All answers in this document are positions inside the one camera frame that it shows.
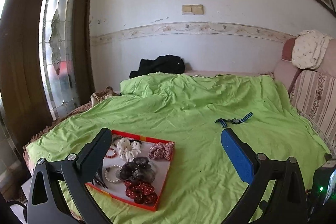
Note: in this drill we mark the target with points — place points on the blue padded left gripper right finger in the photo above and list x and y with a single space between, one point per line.
240 154

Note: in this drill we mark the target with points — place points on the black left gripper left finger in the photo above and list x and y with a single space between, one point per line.
91 156

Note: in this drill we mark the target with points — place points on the white patterned scrunchie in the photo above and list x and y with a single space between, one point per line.
128 149

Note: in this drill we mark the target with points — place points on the black sheer scrunchie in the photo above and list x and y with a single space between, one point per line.
140 169

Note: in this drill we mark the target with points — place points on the red polka dot scrunchie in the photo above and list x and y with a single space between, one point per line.
141 192

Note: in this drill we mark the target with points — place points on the red white checked scrunchie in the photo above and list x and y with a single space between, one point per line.
161 150

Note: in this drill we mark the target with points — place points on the black hair claw clip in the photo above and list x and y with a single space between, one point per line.
97 179

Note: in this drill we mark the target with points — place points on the leopard print scrunchie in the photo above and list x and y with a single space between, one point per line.
117 140

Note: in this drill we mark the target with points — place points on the red and white tray box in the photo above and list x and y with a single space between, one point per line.
112 163

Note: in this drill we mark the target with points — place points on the green bed sheet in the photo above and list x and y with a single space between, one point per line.
202 185

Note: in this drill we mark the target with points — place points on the brown patterned blanket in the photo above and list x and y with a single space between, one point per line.
96 98

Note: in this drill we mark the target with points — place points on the wooden door with glass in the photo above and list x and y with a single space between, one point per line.
45 66

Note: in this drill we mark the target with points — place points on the black garment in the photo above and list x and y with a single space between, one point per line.
164 64

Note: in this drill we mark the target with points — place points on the white folded cloth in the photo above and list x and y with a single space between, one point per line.
309 49

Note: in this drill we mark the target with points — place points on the beige wall switches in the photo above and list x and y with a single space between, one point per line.
193 9

